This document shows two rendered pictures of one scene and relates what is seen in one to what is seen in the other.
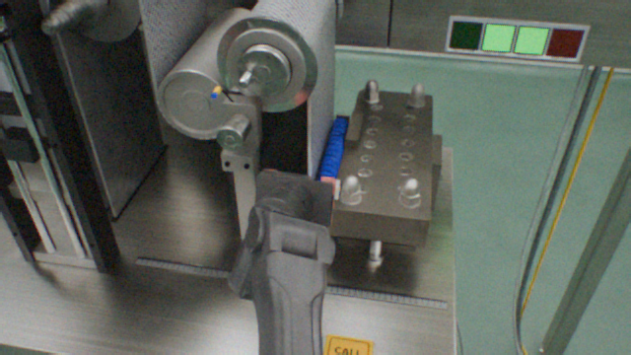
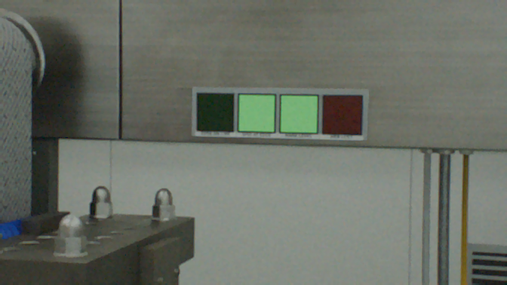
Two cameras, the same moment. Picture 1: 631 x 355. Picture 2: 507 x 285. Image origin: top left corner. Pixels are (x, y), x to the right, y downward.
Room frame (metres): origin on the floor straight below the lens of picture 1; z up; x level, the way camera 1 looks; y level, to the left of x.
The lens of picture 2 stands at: (-0.42, -0.41, 1.21)
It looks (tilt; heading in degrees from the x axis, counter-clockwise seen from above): 3 degrees down; 3
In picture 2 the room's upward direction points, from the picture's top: 1 degrees clockwise
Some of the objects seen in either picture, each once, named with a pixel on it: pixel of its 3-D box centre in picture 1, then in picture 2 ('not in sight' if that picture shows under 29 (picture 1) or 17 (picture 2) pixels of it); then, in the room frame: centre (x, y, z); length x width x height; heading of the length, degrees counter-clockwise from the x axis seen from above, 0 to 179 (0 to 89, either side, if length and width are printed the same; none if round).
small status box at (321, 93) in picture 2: (514, 38); (278, 113); (0.95, -0.37, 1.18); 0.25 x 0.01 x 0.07; 80
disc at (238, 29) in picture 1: (266, 66); not in sight; (0.70, 0.07, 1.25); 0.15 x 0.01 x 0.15; 80
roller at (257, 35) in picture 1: (286, 33); not in sight; (0.82, 0.05, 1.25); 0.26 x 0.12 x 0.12; 170
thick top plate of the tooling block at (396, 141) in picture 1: (387, 156); (89, 256); (0.83, -0.14, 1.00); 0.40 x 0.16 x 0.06; 170
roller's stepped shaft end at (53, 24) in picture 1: (58, 20); not in sight; (0.66, 0.33, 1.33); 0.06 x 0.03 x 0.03; 170
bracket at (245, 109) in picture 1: (245, 188); not in sight; (0.67, 0.11, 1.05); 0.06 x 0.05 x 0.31; 170
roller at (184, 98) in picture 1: (220, 68); not in sight; (0.84, 0.16, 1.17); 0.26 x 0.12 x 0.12; 170
